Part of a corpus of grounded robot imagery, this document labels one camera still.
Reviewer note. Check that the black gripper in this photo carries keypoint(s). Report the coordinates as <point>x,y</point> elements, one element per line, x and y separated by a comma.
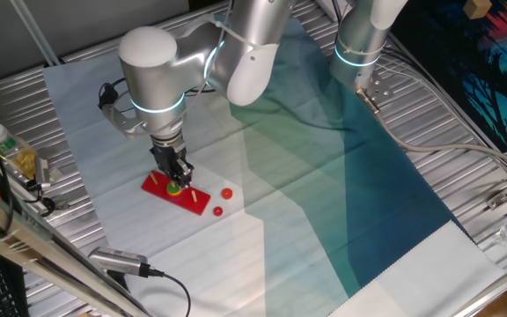
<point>169,158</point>

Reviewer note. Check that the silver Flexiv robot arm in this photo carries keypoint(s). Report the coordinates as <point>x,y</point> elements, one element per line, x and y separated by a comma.
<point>156,79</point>

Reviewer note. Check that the red Hanoi board with pegs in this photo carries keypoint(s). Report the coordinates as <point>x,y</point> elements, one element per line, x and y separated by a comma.
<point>156,190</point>

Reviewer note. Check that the plain wooden block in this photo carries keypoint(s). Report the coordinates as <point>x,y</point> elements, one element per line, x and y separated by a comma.
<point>477,8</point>

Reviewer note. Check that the blue green white tablecloth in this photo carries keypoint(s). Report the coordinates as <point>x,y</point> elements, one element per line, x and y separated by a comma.
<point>302,185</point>

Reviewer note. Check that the yellow oil bottle white cap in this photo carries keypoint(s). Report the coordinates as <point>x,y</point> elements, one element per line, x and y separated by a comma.
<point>20,158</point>

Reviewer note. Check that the thin grey metal bar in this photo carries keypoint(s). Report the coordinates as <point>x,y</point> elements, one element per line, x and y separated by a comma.
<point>33,31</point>

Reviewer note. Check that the colourful sunset poster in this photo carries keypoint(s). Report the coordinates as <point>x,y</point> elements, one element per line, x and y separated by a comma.
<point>478,66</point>

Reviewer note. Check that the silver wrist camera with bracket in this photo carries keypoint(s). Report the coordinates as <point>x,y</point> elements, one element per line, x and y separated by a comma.
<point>119,123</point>

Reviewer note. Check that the silver ribbed camera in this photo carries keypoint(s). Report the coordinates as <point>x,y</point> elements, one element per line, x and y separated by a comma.
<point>117,260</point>

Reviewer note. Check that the grey camera on mount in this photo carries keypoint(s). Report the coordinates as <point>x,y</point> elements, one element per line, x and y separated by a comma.
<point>42,169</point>

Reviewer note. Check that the aluminium frame beam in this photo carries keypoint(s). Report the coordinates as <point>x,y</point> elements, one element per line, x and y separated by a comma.
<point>16,238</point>

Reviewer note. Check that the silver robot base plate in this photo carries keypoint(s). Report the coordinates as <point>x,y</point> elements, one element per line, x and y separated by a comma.
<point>379,88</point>

